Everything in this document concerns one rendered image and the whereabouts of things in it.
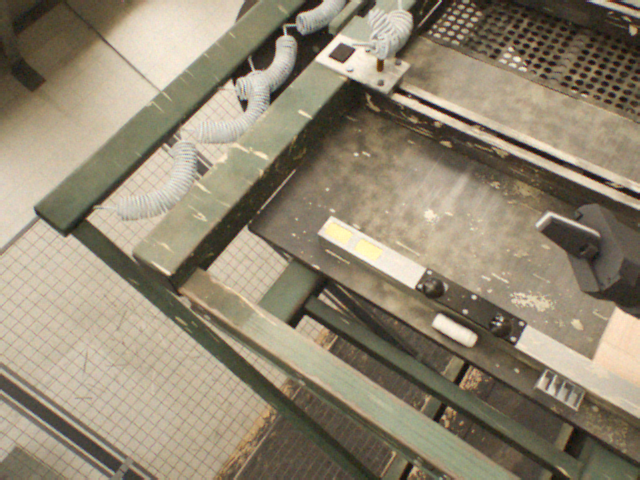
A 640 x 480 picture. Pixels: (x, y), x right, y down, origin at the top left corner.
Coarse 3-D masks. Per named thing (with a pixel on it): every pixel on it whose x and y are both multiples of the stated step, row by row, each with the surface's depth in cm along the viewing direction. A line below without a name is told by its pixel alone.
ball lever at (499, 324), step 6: (492, 318) 86; (498, 318) 85; (504, 318) 85; (492, 324) 85; (498, 324) 85; (504, 324) 84; (510, 324) 85; (492, 330) 85; (498, 330) 84; (504, 330) 84; (510, 330) 85; (498, 336) 85; (504, 336) 85
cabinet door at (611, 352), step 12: (612, 324) 98; (624, 324) 98; (636, 324) 98; (612, 336) 97; (624, 336) 97; (636, 336) 97; (600, 348) 96; (612, 348) 96; (624, 348) 96; (636, 348) 96; (600, 360) 95; (612, 360) 95; (624, 360) 95; (636, 360) 95; (612, 372) 94; (624, 372) 94; (636, 372) 94; (636, 384) 93
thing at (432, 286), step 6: (432, 276) 90; (426, 282) 89; (432, 282) 88; (438, 282) 88; (426, 288) 89; (432, 288) 88; (438, 288) 88; (444, 288) 89; (426, 294) 89; (432, 294) 88; (438, 294) 88
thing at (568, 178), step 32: (384, 32) 110; (320, 64) 123; (352, 64) 121; (384, 64) 121; (384, 96) 121; (416, 96) 121; (416, 128) 123; (448, 128) 117; (480, 128) 116; (480, 160) 119; (512, 160) 113; (544, 160) 110; (576, 160) 110; (576, 192) 109; (608, 192) 106
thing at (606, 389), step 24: (336, 240) 107; (360, 264) 107; (384, 264) 104; (408, 264) 103; (408, 288) 102; (480, 336) 99; (528, 336) 95; (528, 360) 95; (552, 360) 93; (576, 360) 93; (576, 384) 92; (600, 384) 91; (624, 384) 91; (624, 408) 89
